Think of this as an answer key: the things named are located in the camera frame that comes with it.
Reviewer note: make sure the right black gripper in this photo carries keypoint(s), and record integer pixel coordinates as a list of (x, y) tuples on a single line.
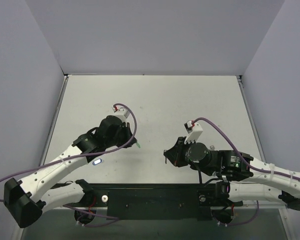
[(177, 153)]

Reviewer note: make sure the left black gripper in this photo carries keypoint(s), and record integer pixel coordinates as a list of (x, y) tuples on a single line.
[(127, 135)]

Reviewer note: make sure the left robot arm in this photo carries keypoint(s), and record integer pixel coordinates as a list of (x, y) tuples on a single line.
[(28, 198)]

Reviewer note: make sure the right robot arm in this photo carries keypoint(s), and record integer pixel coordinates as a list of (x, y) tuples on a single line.
[(242, 176)]

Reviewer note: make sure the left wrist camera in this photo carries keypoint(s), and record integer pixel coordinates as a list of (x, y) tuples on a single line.
[(121, 112)]

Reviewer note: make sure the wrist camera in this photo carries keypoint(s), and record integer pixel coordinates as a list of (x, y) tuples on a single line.
[(194, 131), (121, 112)]

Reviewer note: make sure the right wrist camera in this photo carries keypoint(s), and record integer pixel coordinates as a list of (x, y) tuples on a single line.
[(194, 131)]

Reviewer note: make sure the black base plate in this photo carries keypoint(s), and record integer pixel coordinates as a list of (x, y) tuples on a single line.
[(158, 201)]

